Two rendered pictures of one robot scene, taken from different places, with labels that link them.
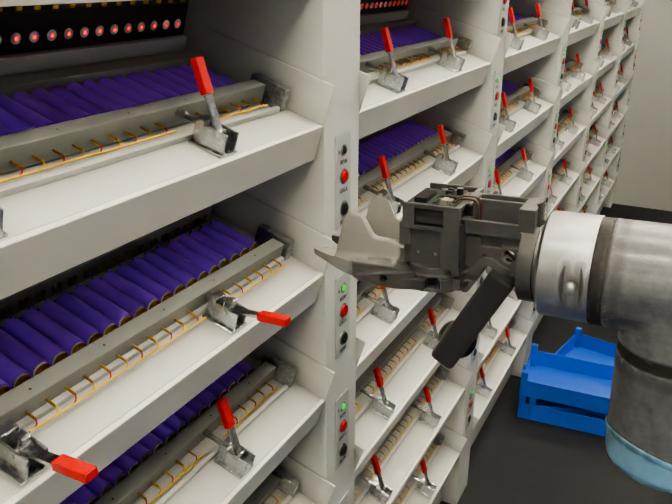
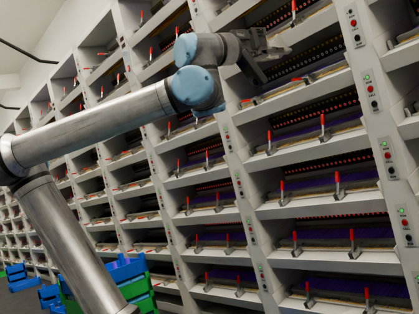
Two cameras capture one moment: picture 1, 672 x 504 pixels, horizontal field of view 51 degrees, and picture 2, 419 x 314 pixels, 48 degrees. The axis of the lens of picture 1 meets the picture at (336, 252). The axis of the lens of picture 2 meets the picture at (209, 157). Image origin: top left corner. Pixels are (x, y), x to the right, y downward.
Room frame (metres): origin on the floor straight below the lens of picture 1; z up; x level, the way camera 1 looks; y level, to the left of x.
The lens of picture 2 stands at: (1.06, -1.38, 0.75)
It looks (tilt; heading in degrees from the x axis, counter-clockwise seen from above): 1 degrees up; 118
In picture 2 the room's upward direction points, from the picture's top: 14 degrees counter-clockwise
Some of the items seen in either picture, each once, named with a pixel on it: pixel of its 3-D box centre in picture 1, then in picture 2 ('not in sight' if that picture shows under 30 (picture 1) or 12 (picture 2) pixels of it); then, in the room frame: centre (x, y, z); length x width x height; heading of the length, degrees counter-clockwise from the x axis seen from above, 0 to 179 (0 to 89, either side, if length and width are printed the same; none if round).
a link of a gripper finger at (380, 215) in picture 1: (377, 225); (280, 43); (0.65, -0.04, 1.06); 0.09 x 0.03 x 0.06; 54
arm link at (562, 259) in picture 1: (565, 266); (224, 50); (0.54, -0.19, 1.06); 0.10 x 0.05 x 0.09; 152
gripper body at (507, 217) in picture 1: (472, 244); (247, 46); (0.58, -0.12, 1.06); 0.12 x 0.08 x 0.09; 62
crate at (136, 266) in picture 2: not in sight; (103, 272); (-0.34, 0.07, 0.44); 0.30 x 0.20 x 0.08; 69
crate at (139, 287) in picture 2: not in sight; (108, 291); (-0.34, 0.07, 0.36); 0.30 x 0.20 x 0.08; 69
